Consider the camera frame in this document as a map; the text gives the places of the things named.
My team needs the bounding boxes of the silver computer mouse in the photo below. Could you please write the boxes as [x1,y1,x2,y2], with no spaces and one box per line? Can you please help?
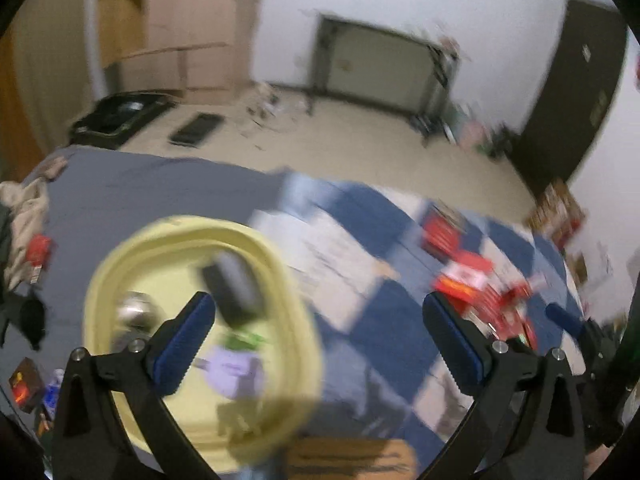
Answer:
[116,292,160,333]

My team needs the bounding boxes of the red white cigarette carton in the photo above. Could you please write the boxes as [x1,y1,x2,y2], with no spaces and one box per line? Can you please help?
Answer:
[433,250,494,304]

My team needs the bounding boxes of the blue white packet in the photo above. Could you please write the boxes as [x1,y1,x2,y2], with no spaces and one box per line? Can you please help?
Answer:
[42,368,64,420]

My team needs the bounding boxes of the dark brown orange box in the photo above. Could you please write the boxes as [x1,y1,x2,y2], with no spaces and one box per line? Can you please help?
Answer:
[9,358,46,414]

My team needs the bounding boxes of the red flat cigarette packs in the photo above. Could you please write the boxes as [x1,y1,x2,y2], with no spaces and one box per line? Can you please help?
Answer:
[474,273,547,350]

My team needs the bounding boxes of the purple green toy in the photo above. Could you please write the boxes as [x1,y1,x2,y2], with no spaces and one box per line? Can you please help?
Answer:
[192,330,266,400]

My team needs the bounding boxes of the blue white checkered blanket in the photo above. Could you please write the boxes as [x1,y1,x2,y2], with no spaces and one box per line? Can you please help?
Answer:
[249,171,589,480]

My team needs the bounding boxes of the yellow plastic basin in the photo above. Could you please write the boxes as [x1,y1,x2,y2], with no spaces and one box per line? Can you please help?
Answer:
[84,216,322,474]

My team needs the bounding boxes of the red box near clothes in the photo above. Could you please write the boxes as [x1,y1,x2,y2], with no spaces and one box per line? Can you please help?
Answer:
[25,234,54,285]

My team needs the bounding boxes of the red cigarette box far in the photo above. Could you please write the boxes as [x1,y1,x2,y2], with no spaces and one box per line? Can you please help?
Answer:
[421,200,466,261]

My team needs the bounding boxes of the grey bed sheet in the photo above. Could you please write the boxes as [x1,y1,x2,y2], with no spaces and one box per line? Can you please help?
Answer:
[0,146,371,480]

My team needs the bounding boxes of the pile of clothes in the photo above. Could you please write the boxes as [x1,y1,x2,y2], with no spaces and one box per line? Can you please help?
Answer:
[1,156,67,351]

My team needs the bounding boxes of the pink bag under table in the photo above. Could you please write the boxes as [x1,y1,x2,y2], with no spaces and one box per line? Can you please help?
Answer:
[458,119,492,152]

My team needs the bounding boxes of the black flat device on floor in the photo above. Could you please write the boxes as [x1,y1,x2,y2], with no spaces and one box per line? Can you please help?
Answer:
[168,113,224,148]

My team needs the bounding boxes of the black suitcase on floor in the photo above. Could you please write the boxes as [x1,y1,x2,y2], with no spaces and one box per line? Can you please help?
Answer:
[68,92,177,150]

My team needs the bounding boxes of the dark door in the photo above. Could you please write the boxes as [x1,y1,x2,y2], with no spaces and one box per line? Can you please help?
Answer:
[510,0,627,196]

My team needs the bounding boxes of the black folding table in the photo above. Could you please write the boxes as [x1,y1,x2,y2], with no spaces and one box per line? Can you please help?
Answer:
[305,13,462,143]

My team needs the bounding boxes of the orange curtain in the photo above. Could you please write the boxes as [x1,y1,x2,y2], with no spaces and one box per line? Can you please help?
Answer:
[0,28,44,181]

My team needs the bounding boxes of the wooden wardrobe cabinet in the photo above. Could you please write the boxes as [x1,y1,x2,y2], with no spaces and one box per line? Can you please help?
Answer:
[96,0,260,105]

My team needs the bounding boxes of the power strip with cables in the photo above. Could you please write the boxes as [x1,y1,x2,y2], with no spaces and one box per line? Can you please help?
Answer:
[238,82,307,138]

